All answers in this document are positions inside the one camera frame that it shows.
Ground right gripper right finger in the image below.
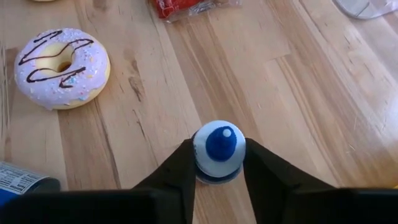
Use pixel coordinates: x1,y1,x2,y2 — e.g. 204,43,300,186
243,138,340,224

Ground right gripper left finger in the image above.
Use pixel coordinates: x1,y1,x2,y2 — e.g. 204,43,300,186
132,138,197,224

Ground blue tip ink bottle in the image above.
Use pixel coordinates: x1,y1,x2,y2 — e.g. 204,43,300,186
0,161,62,208
191,119,247,186

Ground purple frosted donut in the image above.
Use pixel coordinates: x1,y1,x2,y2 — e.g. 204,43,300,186
14,27,111,111

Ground red snack packet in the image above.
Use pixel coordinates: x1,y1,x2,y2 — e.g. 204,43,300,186
149,0,243,23

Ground clear plastic bin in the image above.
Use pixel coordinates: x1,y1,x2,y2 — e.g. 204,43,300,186
332,0,398,20

